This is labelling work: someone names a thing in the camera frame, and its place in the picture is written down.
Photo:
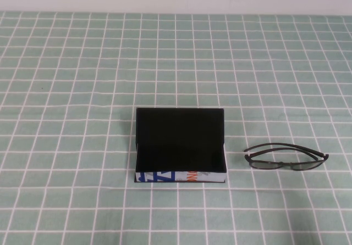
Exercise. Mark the black printed glasses case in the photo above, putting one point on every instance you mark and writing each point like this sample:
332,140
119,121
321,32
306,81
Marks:
178,140

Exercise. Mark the dark framed glasses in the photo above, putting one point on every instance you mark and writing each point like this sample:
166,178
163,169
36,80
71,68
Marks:
264,164

